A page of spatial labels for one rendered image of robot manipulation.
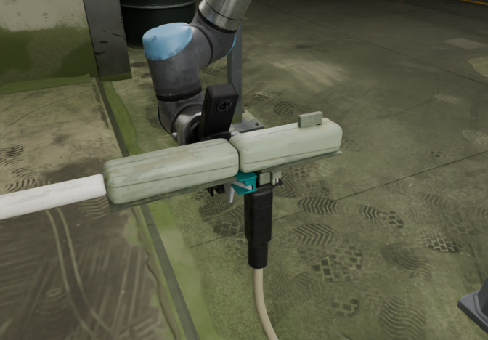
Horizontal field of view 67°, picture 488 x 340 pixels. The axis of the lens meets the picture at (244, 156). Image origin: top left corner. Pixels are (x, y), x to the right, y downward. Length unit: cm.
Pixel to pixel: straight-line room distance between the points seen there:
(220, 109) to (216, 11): 26
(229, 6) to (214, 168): 40
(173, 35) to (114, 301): 61
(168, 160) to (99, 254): 69
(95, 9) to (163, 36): 157
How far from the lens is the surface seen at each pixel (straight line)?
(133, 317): 93
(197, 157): 43
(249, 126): 167
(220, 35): 78
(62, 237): 117
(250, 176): 46
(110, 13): 225
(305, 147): 48
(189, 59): 69
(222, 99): 54
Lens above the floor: 78
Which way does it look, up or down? 32 degrees down
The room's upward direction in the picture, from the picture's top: straight up
